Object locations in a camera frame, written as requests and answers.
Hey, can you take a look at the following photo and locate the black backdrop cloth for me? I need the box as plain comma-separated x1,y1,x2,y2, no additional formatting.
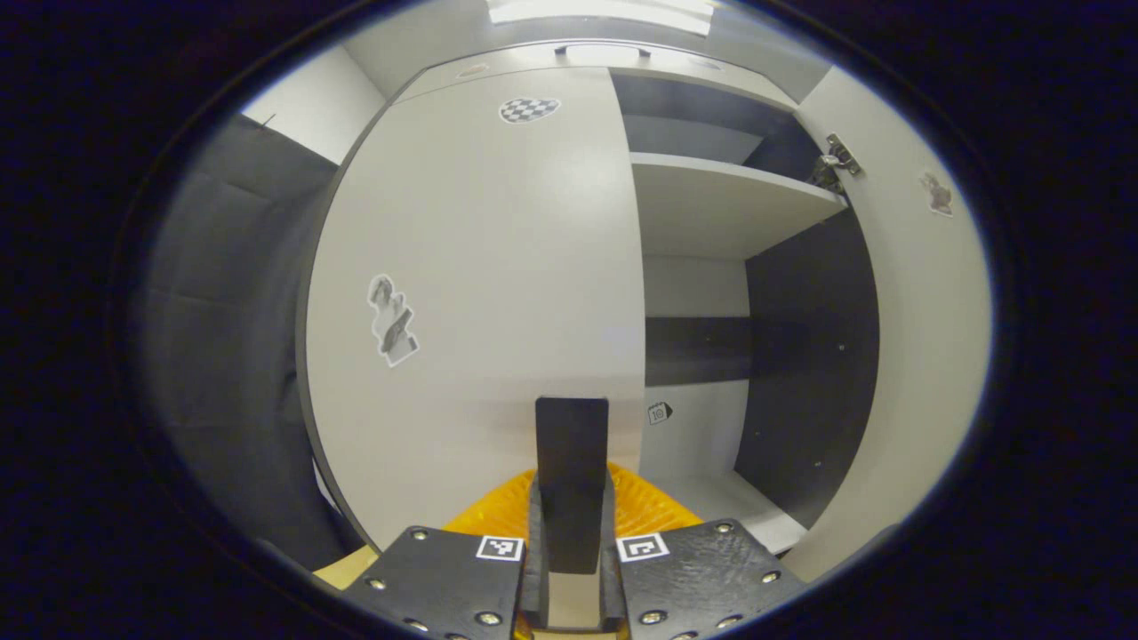
132,114,358,572

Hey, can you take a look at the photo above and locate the metal door hinge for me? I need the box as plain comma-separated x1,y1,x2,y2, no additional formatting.
811,133,864,194

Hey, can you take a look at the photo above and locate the grey cabinet door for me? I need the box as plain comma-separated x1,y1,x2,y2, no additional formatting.
781,66,993,584
297,67,648,554

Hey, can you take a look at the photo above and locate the large ceiling light panel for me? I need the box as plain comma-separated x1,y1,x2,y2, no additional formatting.
487,0,715,37

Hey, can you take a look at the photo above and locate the black door handle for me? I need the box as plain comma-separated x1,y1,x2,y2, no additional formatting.
535,397,611,575

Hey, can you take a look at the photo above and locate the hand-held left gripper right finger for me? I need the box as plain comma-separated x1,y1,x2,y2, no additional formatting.
603,462,805,640

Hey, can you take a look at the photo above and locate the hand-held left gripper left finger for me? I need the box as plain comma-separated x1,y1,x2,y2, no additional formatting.
342,469,545,640

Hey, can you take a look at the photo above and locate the grey double-door shoe cabinet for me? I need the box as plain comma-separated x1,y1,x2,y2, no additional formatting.
389,39,883,557

